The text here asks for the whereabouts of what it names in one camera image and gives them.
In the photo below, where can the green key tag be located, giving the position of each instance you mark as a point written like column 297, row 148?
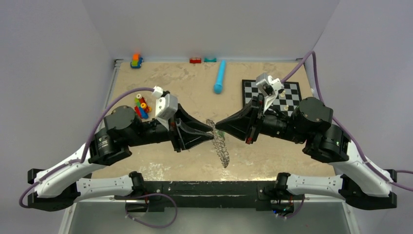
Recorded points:
column 221, row 133

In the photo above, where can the black front rail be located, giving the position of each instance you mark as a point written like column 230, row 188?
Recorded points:
column 258, row 195

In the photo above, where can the blue cylinder tube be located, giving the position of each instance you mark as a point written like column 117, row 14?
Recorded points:
column 218, row 86

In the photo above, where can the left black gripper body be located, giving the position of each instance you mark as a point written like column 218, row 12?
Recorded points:
column 175, row 134

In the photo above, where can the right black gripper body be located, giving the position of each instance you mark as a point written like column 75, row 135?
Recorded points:
column 259, row 103

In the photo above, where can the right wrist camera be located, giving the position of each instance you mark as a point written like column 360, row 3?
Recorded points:
column 270, row 87

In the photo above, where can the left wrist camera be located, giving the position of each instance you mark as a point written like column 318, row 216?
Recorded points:
column 166, row 105

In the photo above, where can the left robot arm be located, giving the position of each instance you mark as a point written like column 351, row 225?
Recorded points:
column 67, row 183

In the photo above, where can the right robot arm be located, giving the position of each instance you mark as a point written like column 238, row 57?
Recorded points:
column 361, row 184

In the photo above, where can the red toy brick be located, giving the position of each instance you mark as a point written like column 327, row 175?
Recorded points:
column 195, row 60

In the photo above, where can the teal toy brick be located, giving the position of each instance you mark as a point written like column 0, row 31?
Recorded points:
column 206, row 60

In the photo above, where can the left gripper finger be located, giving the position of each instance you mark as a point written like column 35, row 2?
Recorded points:
column 190, row 121
column 188, row 140

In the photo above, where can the colourful toy block stack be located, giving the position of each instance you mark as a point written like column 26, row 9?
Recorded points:
column 142, row 108

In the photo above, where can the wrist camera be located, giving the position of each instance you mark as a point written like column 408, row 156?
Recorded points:
column 270, row 87
column 166, row 105

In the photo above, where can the blue orange toy car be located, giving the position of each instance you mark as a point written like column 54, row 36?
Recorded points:
column 136, row 61

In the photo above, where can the metal disc with keyrings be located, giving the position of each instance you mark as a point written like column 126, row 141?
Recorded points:
column 219, row 144

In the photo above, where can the black white chessboard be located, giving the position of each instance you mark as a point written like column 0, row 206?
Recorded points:
column 292, row 96

